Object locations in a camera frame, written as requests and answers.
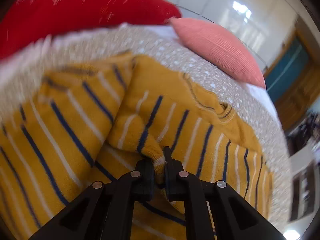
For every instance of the white bedsheet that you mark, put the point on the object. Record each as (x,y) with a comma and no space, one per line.
(260,97)

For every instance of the beige spotted quilted blanket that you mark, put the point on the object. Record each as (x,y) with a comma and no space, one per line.
(175,55)

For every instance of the yellow striped sweater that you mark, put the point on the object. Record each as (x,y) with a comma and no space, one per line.
(75,110)

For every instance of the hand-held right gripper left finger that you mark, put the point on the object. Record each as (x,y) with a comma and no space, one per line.
(145,180)

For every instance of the pink pillow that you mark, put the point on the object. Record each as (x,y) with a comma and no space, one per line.
(217,47)

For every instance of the wooden door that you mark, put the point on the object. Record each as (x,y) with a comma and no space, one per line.
(302,100)

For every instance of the red pillow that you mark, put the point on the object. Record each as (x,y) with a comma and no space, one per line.
(75,10)

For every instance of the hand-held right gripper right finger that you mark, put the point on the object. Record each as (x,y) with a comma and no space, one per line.
(172,180)

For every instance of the white glossy wardrobe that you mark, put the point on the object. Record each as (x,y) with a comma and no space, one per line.
(225,5)

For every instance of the teal glass door panel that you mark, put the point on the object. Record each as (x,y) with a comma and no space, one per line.
(285,72)

